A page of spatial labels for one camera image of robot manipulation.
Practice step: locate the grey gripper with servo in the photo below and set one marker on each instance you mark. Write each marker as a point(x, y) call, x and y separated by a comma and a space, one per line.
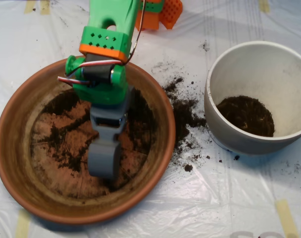
point(106, 135)

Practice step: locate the dark soil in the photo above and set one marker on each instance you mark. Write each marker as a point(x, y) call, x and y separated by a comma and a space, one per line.
point(247, 119)
point(140, 119)

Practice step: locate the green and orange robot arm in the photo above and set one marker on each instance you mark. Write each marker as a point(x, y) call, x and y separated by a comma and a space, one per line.
point(101, 94)

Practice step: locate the dark brown debris chunk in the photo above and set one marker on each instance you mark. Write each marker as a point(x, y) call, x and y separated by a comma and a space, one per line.
point(189, 168)

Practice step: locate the terracotta plant saucer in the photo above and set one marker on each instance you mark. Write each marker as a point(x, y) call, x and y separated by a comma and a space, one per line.
point(16, 173)

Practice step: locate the spilled soil pile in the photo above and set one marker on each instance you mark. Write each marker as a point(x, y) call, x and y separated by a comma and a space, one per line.
point(185, 116)

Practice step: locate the white ceramic pot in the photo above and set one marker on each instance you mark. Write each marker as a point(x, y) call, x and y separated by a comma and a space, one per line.
point(252, 74)

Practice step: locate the beige masking tape strip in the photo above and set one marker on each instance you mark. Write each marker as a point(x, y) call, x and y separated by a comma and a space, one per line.
point(264, 5)
point(29, 6)
point(23, 225)
point(45, 7)
point(286, 218)

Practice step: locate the clear plastic cover sheet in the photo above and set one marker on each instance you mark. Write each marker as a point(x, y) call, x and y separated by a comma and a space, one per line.
point(215, 198)

